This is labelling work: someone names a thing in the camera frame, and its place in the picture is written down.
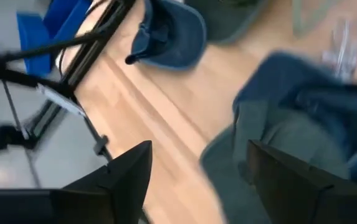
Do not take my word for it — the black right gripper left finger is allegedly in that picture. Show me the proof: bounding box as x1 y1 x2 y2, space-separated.
50 139 153 224

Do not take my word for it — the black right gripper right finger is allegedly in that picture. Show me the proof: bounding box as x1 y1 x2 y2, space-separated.
247 139 357 224

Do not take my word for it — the grey-green bucket hat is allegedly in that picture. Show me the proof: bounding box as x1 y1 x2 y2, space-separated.
199 101 352 224

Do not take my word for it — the blue denim bucket hat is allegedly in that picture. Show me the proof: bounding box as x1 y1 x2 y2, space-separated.
231 50 357 184

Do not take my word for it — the dark green bucket hat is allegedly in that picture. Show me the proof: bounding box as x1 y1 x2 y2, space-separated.
183 0 271 44

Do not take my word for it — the large dark blue bucket hat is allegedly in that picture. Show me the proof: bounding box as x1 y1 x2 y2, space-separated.
124 0 207 70

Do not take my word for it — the black rod with clamp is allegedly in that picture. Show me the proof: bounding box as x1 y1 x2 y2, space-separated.
81 114 114 162

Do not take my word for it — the black floor object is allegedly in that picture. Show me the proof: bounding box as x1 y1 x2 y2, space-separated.
0 124 37 152

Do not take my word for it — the blue plastic bin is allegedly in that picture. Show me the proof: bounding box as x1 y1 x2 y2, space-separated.
16 11 54 77
42 0 93 43

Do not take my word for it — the clear bundled lamp cable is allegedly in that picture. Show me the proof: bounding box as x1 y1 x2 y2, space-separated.
320 18 357 82

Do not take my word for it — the black aluminium frame rail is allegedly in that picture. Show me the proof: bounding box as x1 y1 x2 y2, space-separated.
58 0 137 94

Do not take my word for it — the black cable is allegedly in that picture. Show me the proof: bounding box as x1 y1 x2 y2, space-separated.
0 29 110 65

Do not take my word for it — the black frame bar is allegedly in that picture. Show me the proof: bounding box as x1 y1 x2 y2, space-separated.
0 58 73 97

